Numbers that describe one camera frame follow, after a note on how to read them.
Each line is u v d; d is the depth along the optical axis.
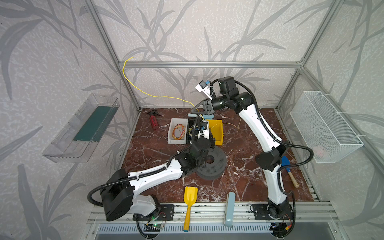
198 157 0.56
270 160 0.51
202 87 0.62
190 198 0.78
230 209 0.74
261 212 0.73
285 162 0.56
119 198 0.40
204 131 0.62
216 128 1.12
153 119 1.09
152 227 0.72
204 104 0.63
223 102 0.62
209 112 0.62
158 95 1.16
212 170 0.83
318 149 0.74
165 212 0.73
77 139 0.63
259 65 1.94
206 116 1.18
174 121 1.05
